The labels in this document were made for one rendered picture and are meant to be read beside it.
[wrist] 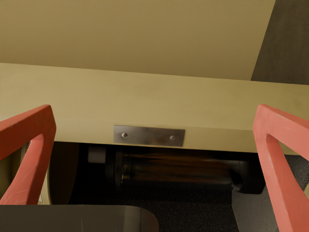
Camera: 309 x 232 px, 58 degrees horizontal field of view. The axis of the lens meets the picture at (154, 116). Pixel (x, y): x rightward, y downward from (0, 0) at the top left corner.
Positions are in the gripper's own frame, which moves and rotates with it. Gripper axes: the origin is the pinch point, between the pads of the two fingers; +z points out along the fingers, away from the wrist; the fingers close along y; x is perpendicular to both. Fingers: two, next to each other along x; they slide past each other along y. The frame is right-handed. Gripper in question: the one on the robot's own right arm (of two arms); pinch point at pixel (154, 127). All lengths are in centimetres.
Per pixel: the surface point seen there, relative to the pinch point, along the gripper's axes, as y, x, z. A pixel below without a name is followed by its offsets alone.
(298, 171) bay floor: -17.3, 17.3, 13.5
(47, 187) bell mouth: 13.2, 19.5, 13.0
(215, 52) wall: -15, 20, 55
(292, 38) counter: -25.2, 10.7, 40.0
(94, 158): 9.1, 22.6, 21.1
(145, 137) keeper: 0.9, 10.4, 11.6
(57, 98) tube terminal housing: 10.2, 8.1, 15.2
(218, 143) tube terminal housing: -6.5, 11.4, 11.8
